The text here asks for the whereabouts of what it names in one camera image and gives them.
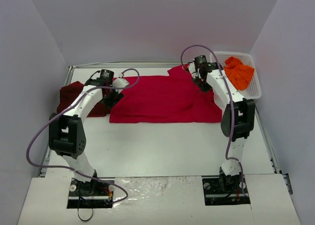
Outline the bright red t shirt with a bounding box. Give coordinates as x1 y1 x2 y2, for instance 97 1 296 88
109 66 222 124

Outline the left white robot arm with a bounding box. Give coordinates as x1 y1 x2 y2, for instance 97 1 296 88
49 69 129 194

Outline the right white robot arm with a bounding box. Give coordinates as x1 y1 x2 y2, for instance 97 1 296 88
188 55 255 192

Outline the dark red folded t shirt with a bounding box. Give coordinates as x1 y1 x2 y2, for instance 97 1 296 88
57 81 110 117

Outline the orange t shirt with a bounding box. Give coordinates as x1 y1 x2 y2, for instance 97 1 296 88
223 56 254 91

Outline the white plastic basket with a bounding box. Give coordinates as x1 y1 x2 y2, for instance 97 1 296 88
210 51 261 99

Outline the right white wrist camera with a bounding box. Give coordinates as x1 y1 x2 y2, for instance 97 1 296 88
182 62 196 76

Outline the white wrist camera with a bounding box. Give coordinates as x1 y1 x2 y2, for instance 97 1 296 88
182 62 196 76
112 78 130 90

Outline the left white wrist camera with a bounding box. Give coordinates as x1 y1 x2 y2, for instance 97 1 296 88
112 78 130 90

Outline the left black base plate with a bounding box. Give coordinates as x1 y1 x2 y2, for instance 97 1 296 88
66 178 113 209

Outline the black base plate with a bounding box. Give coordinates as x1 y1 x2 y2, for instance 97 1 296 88
66 178 113 209
202 176 251 206

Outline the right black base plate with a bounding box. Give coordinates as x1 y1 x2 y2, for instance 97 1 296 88
202 176 251 206

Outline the black loop cable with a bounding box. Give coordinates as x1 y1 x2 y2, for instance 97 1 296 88
77 206 94 222

